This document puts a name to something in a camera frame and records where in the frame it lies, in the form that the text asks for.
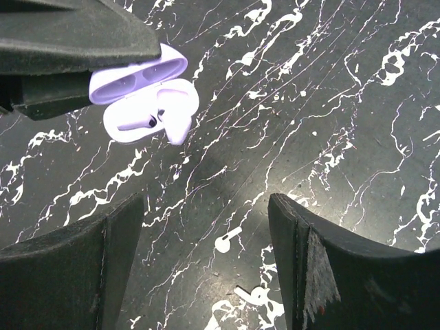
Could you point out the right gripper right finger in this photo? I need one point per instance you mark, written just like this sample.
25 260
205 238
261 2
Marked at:
332 278

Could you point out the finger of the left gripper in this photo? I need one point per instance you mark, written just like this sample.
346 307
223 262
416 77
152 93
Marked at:
45 96
53 37

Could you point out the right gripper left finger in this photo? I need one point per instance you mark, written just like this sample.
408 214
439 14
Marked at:
74 277

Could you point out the purple earbud charging case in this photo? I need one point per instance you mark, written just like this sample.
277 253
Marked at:
131 91

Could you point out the purple earbud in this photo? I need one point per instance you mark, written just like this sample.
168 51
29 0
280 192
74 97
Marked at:
174 113
133 123

